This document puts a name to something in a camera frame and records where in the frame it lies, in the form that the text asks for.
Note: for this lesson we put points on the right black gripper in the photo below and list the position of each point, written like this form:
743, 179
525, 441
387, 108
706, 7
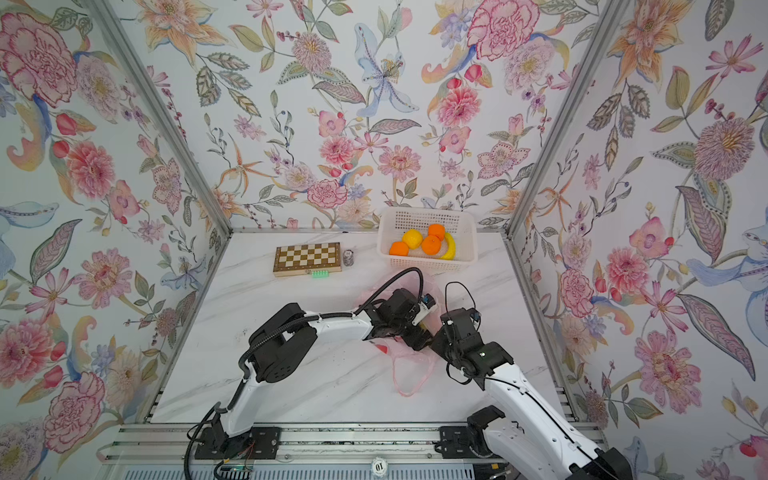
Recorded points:
438, 343

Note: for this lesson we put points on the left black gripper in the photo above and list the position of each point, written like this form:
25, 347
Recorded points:
419, 343

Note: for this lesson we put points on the pink plastic bag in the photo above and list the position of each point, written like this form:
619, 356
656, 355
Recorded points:
410, 369

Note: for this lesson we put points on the orange fruit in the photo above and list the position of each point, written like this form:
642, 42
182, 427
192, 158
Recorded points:
431, 246
437, 230
399, 248

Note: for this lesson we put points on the yellow lemon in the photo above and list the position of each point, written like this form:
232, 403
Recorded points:
413, 239

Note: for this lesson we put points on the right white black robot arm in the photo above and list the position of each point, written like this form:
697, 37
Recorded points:
520, 426

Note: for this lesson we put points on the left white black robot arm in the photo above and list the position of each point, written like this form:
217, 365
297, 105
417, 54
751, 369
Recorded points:
278, 348

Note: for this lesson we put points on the small metal can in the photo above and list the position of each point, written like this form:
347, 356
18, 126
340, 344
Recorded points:
348, 258

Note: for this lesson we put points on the yellow banana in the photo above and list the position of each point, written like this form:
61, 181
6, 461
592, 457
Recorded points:
451, 247

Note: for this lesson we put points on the white plastic basket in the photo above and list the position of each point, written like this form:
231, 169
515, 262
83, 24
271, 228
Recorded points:
395, 221

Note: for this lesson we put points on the wooden chessboard box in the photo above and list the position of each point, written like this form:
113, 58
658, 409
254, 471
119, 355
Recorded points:
307, 259

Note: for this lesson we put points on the round white numbered tag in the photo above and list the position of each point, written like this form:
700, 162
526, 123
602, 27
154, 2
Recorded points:
379, 467

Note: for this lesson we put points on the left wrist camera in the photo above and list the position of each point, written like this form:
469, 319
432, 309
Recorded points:
426, 305

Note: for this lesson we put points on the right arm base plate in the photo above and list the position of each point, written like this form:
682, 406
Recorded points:
467, 441

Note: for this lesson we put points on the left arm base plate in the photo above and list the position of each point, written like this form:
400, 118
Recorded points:
259, 443

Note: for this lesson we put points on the aluminium front rail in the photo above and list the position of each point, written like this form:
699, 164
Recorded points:
298, 443

